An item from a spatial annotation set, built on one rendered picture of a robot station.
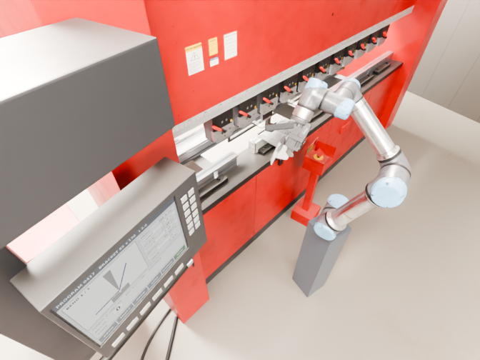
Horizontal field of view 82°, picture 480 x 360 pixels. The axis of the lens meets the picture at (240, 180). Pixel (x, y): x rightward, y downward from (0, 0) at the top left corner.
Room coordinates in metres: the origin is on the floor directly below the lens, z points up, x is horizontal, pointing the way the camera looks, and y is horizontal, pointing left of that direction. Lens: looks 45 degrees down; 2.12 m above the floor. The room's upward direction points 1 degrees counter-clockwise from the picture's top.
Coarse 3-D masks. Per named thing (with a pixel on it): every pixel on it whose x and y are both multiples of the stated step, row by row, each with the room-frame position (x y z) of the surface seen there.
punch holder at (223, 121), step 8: (224, 112) 1.28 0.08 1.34; (232, 112) 1.32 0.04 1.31; (216, 120) 1.24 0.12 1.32; (224, 120) 1.28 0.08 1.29; (232, 120) 1.32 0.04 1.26; (208, 128) 1.25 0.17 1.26; (224, 128) 1.27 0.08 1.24; (232, 128) 1.32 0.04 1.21; (208, 136) 1.26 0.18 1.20; (216, 136) 1.23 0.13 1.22; (224, 136) 1.27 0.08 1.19
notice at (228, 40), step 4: (232, 32) 1.34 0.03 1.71; (236, 32) 1.36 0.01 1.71; (224, 36) 1.30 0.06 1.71; (228, 36) 1.32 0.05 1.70; (232, 36) 1.34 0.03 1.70; (236, 36) 1.36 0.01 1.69; (224, 40) 1.30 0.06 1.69; (228, 40) 1.32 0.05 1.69; (232, 40) 1.34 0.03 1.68; (236, 40) 1.36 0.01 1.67; (224, 44) 1.30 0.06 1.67; (228, 44) 1.32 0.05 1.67; (232, 44) 1.34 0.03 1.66; (236, 44) 1.36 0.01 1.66; (224, 48) 1.30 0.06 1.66; (228, 48) 1.32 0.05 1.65; (232, 48) 1.34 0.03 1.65; (236, 48) 1.36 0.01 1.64; (224, 52) 1.30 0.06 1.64; (228, 52) 1.32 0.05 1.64; (232, 52) 1.33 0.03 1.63; (236, 52) 1.35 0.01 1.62; (224, 56) 1.30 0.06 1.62; (228, 56) 1.31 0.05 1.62; (232, 56) 1.33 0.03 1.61; (224, 60) 1.30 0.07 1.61
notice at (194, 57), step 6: (186, 48) 1.15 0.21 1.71; (192, 48) 1.17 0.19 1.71; (198, 48) 1.20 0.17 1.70; (186, 54) 1.15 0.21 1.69; (192, 54) 1.17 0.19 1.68; (198, 54) 1.19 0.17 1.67; (186, 60) 1.15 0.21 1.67; (192, 60) 1.17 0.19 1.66; (198, 60) 1.19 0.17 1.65; (192, 66) 1.17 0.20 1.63; (198, 66) 1.19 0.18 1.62; (192, 72) 1.16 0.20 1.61
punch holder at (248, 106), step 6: (246, 102) 1.40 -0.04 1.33; (252, 102) 1.44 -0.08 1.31; (234, 108) 1.39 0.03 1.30; (240, 108) 1.37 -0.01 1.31; (246, 108) 1.41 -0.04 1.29; (252, 108) 1.44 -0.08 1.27; (234, 114) 1.39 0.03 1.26; (240, 114) 1.37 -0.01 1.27; (252, 114) 1.44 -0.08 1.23; (234, 120) 1.40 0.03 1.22; (240, 120) 1.36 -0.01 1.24; (246, 120) 1.40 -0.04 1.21; (252, 120) 1.44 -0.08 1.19; (240, 126) 1.36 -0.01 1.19
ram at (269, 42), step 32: (160, 0) 1.10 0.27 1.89; (192, 0) 1.19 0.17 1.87; (224, 0) 1.31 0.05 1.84; (256, 0) 1.45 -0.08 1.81; (288, 0) 1.62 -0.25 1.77; (320, 0) 1.84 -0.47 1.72; (352, 0) 2.13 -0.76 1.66; (384, 0) 2.52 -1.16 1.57; (160, 32) 1.08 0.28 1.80; (192, 32) 1.18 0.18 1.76; (224, 32) 1.30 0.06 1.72; (256, 32) 1.45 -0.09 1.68; (288, 32) 1.64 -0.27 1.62; (320, 32) 1.89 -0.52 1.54; (352, 32) 2.22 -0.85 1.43; (224, 64) 1.30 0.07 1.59; (256, 64) 1.46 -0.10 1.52; (288, 64) 1.66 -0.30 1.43; (192, 96) 1.15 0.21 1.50; (224, 96) 1.29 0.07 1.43; (192, 128) 1.13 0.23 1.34
